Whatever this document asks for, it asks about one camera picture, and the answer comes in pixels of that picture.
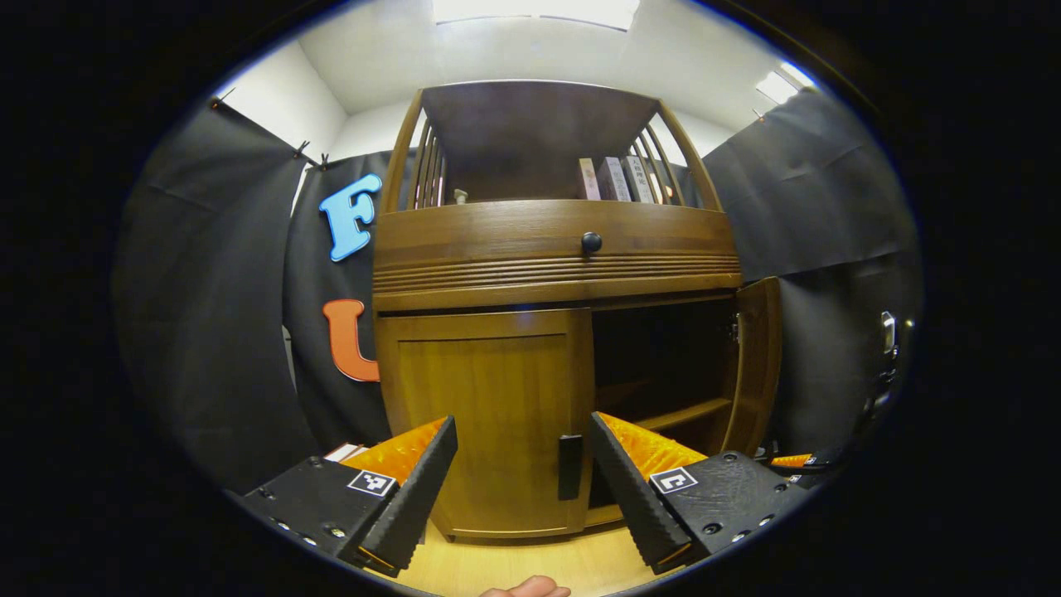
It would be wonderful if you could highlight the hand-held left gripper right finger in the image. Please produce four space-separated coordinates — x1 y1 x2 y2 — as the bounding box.
589 410 811 575

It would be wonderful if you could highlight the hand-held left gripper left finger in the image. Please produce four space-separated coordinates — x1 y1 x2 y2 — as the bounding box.
239 415 459 579

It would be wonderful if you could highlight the wooden shoe cabinet door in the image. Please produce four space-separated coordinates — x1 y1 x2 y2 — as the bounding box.
721 276 782 457
377 308 595 540

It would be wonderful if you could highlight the wooden double-door shoe cabinet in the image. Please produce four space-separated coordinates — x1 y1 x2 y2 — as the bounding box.
373 79 784 540

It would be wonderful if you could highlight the wooden inner cabinet shelf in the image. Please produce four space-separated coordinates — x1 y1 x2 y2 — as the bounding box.
637 397 735 433

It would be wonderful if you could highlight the wooden cabinet drawer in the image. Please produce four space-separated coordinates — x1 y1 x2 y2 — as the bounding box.
373 199 743 313

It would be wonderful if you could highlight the dark metal stand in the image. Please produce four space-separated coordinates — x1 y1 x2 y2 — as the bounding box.
860 310 914 442

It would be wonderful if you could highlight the black backdrop cloth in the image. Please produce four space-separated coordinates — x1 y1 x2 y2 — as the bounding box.
112 87 921 496

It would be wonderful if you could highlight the ceiling light panel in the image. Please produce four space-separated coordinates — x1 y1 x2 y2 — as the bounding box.
433 0 641 31
755 61 818 105

